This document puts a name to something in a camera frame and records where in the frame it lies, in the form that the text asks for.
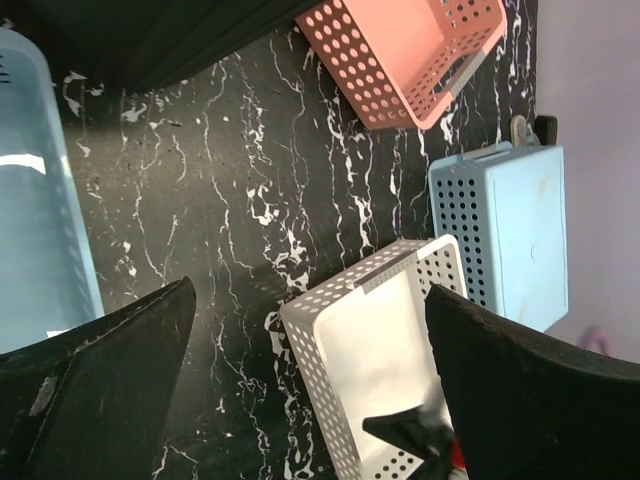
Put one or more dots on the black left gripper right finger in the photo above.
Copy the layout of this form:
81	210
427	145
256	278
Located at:
525	405

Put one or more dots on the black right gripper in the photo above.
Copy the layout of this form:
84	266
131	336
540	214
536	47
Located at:
424	435

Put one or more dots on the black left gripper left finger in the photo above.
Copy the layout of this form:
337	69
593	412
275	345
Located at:
92	403

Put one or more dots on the white perforated plastic basket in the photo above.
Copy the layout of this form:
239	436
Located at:
361	342

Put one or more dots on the large blue perforated basket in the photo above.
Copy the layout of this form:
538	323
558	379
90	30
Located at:
505	205

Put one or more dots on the small blue perforated basket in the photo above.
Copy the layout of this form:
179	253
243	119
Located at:
48	279

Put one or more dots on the black plastic bucket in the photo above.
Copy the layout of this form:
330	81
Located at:
148	44

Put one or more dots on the pink perforated plastic basket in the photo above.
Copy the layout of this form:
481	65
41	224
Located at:
400	64

